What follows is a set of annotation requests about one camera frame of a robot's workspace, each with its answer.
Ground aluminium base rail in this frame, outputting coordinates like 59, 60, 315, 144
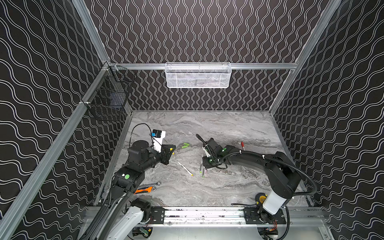
80, 205, 331, 229

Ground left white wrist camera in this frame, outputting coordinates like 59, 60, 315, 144
152, 129, 166, 153

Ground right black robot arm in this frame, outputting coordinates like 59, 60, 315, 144
196, 134, 318, 224

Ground yellow black tape measure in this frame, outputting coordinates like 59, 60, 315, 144
255, 193, 267, 206

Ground black wire mesh basket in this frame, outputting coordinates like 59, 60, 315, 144
85, 64, 136, 122

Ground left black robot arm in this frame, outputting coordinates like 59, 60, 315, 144
80, 140, 176, 240

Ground silver wrench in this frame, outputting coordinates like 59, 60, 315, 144
139, 182, 162, 189

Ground white pen yellow end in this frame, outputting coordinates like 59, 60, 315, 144
178, 162, 194, 176

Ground white wire mesh basket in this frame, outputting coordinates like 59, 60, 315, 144
165, 62, 232, 89

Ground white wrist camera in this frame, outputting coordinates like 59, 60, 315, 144
152, 129, 166, 153
202, 147, 211, 158

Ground orange handled pliers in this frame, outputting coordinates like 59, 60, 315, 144
135, 186, 156, 195

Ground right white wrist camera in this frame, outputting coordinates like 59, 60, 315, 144
202, 147, 211, 158

